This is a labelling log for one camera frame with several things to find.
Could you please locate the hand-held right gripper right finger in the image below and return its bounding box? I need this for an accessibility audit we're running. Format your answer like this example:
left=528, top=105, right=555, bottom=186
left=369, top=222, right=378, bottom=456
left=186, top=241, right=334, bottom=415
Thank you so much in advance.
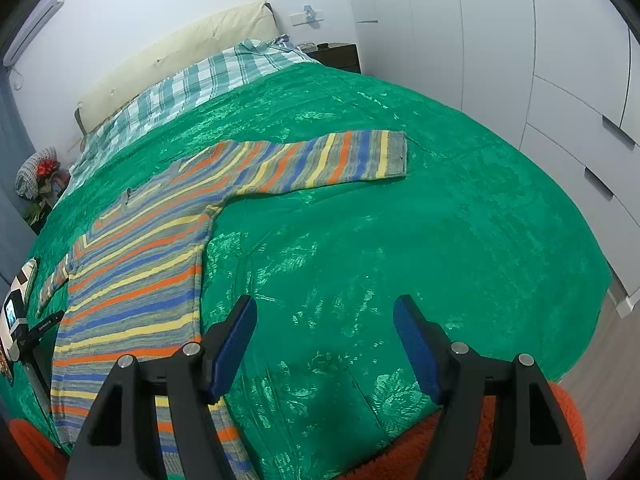
left=392, top=295, right=587, bottom=480

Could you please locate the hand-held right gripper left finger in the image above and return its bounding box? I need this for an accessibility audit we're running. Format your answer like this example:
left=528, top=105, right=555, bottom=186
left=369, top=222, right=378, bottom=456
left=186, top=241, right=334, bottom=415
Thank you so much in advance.
left=65, top=294, right=259, bottom=480

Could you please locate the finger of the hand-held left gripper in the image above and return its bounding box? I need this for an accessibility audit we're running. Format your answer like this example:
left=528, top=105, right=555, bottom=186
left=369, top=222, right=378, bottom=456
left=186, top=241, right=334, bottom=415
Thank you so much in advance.
left=21, top=309, right=66, bottom=352
left=22, top=359, right=54, bottom=411

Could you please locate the striped knit sweater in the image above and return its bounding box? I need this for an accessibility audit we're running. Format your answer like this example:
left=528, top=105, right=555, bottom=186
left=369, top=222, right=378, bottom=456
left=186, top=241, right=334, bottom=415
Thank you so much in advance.
left=36, top=130, right=408, bottom=480

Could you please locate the blue-grey curtain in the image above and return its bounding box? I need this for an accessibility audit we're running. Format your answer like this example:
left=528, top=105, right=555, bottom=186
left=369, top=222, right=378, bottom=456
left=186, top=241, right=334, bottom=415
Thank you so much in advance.
left=0, top=67, right=38, bottom=286

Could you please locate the grey knitted bag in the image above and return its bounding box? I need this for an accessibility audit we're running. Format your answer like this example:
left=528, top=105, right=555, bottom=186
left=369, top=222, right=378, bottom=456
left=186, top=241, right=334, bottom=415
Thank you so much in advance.
left=15, top=146, right=60, bottom=198

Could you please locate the green velvet blanket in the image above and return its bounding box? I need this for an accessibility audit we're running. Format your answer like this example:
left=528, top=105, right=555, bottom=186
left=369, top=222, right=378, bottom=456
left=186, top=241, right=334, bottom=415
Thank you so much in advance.
left=0, top=57, right=613, bottom=480

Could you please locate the teal plaid bed sheet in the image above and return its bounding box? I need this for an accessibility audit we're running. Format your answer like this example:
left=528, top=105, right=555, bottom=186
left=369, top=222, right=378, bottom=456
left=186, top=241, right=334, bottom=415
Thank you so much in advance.
left=65, top=35, right=323, bottom=196

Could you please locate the white air conditioner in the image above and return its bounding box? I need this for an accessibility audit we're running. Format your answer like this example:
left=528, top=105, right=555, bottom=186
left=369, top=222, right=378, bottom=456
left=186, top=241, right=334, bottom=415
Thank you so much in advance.
left=2, top=0, right=66, bottom=67

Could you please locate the cream padded headboard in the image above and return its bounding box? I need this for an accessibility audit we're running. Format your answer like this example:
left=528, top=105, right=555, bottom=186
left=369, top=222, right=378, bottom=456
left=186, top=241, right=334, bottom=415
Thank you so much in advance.
left=75, top=1, right=275, bottom=136

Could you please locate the dark wooden nightstand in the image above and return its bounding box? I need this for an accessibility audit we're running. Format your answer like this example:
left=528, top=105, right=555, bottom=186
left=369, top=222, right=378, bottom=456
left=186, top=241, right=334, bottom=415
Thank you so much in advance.
left=304, top=42, right=362, bottom=75

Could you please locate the white wardrobe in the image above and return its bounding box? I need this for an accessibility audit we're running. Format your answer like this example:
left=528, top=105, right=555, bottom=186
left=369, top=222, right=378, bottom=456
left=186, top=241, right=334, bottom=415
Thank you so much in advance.
left=341, top=0, right=640, bottom=318

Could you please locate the wall socket with blue item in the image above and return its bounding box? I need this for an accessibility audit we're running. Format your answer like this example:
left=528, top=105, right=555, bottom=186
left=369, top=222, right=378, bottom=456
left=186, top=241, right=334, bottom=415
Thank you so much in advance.
left=291, top=4, right=325, bottom=26

